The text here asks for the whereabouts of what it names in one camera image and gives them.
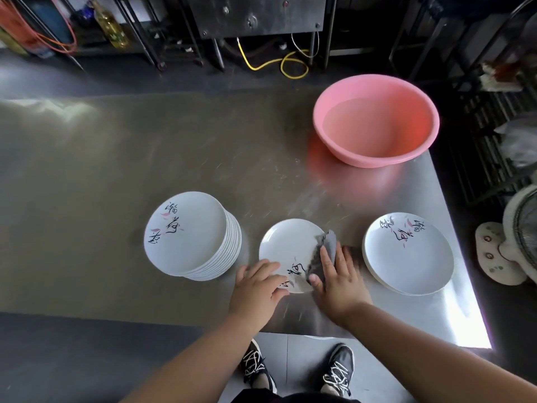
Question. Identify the blue barrel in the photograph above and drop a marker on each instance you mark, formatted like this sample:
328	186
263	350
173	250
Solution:
44	18

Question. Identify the clear plastic bag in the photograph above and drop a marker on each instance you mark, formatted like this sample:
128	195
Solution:
518	140

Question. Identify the person's left little finger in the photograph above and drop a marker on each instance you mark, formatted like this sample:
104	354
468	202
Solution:
241	273

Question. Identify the person's left black sneaker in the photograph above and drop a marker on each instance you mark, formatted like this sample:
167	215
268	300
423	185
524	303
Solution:
256	367

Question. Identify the person's left middle finger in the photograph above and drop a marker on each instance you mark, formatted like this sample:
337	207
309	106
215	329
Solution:
268	269

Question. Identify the cooking oil bottle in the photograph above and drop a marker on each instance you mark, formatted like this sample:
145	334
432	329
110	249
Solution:
110	25

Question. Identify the grey cleaning cloth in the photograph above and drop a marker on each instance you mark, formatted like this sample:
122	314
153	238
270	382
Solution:
325	243

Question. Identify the person's right hand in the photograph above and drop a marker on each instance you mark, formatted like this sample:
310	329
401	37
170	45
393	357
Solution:
342	291

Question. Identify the person's right thumb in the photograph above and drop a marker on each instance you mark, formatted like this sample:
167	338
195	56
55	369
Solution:
316	282

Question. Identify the white floor fan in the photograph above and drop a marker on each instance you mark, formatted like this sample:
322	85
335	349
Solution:
509	243

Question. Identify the stack of white plates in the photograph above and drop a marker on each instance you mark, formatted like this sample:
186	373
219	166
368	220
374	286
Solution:
184	232

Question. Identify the pink plastic basin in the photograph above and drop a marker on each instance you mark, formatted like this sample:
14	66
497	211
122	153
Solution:
375	125

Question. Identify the person's black shorts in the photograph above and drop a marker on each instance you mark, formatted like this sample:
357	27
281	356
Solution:
289	397

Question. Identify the person's right forearm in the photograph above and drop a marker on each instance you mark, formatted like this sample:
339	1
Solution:
428	360

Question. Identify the person's left forearm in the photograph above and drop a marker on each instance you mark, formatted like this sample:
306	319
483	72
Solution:
188	360

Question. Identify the person's left thumb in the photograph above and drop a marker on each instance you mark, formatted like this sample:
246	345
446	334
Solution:
280	295

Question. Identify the grey metal appliance box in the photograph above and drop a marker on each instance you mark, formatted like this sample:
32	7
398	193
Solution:
256	14

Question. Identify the dark metal rack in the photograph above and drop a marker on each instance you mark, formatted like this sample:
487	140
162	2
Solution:
155	33

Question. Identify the person's right middle finger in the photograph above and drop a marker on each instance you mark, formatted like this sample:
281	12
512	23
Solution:
340	255

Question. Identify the person's black sneaker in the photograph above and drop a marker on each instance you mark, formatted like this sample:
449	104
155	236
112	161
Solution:
256	367
339	369

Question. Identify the person's left hand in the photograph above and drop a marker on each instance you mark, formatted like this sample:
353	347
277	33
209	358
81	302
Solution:
251	295

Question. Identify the white printed plate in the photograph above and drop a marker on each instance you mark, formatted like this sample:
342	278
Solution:
287	245
377	283
409	255

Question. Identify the black metal grate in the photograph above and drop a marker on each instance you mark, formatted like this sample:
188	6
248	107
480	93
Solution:
482	142

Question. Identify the person's right black sneaker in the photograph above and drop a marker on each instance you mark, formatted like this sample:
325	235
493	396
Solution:
339	369

